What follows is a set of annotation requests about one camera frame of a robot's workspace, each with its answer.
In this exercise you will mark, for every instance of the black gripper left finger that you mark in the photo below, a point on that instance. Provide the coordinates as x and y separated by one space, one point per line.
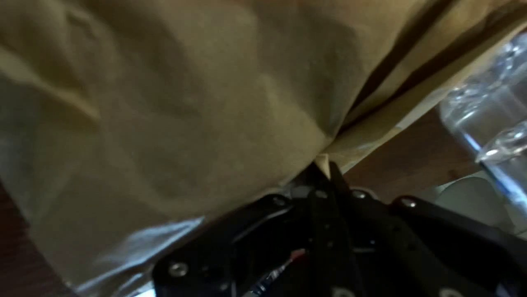
323 241

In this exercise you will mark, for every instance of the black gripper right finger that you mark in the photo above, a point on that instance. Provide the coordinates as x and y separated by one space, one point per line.
395 248

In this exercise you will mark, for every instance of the brown paper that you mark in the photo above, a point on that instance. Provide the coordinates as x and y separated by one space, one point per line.
191 109

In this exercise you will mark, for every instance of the clear pump soap bottle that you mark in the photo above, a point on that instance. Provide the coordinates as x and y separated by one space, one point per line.
494 109

